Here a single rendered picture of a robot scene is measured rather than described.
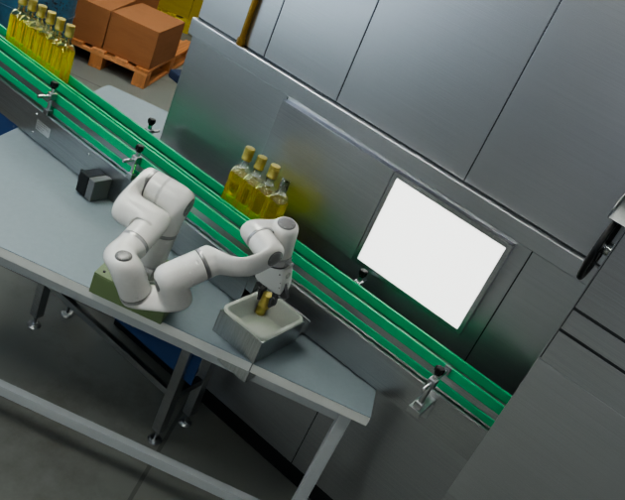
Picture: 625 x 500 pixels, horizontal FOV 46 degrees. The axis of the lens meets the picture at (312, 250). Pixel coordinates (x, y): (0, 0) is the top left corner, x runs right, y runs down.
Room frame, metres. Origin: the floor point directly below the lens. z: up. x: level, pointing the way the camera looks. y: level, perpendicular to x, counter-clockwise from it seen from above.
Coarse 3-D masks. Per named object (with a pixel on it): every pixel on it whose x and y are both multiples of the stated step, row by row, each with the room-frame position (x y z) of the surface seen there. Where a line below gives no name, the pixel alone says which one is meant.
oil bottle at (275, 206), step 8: (272, 192) 2.20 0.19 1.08; (272, 200) 2.18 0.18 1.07; (280, 200) 2.18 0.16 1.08; (288, 200) 2.21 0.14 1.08; (264, 208) 2.19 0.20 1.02; (272, 208) 2.18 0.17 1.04; (280, 208) 2.18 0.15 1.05; (264, 216) 2.19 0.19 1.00; (272, 216) 2.18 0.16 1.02; (280, 216) 2.20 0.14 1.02
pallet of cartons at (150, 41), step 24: (96, 0) 5.53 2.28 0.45; (120, 0) 5.80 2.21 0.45; (144, 0) 6.21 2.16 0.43; (72, 24) 5.41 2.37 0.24; (96, 24) 5.43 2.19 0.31; (120, 24) 5.44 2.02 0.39; (144, 24) 5.47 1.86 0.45; (168, 24) 5.74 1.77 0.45; (96, 48) 5.41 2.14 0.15; (120, 48) 5.44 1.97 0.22; (144, 48) 5.44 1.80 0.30; (168, 48) 5.75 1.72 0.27; (144, 72) 5.40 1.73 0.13; (168, 72) 5.97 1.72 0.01
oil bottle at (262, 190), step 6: (258, 186) 2.22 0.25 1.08; (264, 186) 2.21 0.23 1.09; (270, 186) 2.22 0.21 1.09; (258, 192) 2.21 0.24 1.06; (264, 192) 2.20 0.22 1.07; (270, 192) 2.21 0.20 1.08; (252, 198) 2.22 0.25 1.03; (258, 198) 2.21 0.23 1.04; (264, 198) 2.20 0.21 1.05; (252, 204) 2.21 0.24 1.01; (258, 204) 2.20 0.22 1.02; (264, 204) 2.20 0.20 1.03; (246, 210) 2.22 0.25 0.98; (252, 210) 2.21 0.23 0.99; (258, 210) 2.20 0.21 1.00; (252, 216) 2.21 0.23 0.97; (258, 216) 2.20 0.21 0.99
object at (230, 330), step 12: (216, 324) 1.84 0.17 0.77; (228, 324) 1.83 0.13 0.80; (240, 324) 1.82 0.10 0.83; (300, 324) 1.96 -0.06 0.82; (228, 336) 1.82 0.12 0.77; (240, 336) 1.81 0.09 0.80; (252, 336) 1.79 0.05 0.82; (276, 336) 1.84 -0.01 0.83; (288, 336) 1.92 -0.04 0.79; (240, 348) 1.80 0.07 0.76; (252, 348) 1.79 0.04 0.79; (264, 348) 1.80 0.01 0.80; (276, 348) 1.87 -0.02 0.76; (252, 360) 1.78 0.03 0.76
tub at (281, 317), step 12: (240, 300) 1.92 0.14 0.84; (252, 300) 1.97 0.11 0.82; (228, 312) 1.83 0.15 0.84; (240, 312) 1.93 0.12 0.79; (252, 312) 1.99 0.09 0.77; (276, 312) 2.00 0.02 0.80; (288, 312) 1.99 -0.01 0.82; (252, 324) 1.93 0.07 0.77; (264, 324) 1.96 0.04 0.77; (276, 324) 1.98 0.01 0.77; (288, 324) 1.98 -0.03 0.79; (264, 336) 1.79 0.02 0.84
